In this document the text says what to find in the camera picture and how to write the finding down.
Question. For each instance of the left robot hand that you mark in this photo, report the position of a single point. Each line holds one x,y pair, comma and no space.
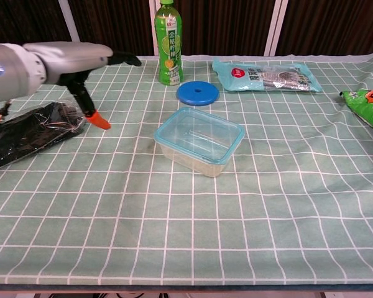
74,57

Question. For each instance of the clear blue plastic container lid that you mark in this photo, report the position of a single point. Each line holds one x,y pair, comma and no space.
199,130

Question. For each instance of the clear plastic container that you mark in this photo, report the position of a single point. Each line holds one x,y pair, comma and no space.
205,167

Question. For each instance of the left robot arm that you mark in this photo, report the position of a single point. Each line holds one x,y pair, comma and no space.
9,71

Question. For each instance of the black item in clear bag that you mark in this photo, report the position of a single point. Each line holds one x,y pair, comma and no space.
28,133

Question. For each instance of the green tea bottle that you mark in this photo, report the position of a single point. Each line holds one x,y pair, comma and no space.
168,46

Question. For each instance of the blue round disc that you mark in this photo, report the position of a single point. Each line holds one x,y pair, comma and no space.
199,94

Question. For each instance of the light blue snack package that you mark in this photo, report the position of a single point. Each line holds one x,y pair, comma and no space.
267,76

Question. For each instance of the green checked tablecloth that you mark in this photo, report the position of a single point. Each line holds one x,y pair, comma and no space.
186,223

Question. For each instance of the green snack bag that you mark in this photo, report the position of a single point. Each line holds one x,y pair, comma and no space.
368,107

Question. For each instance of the white frame post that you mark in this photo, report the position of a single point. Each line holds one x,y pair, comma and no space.
69,21
275,25

